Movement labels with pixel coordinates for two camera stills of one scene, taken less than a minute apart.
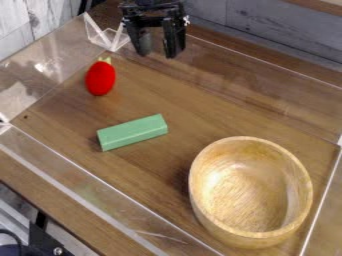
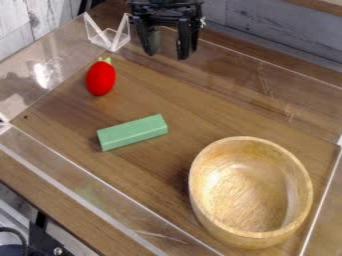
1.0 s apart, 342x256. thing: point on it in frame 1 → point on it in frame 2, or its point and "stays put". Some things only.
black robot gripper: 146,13 → 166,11
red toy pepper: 101,78 stays put
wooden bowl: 249,191 stays put
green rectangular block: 133,131 stays put
